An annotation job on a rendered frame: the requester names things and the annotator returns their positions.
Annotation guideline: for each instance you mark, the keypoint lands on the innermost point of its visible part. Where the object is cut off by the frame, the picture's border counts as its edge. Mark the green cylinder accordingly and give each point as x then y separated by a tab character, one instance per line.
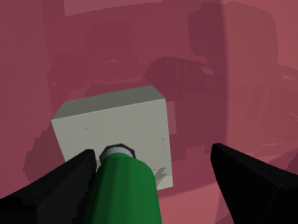
123	192

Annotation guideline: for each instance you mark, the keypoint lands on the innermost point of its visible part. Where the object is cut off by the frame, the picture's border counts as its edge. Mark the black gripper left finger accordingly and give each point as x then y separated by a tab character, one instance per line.
57	198

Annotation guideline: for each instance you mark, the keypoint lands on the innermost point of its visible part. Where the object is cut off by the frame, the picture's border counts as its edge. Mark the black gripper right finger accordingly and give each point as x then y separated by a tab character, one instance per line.
255	192

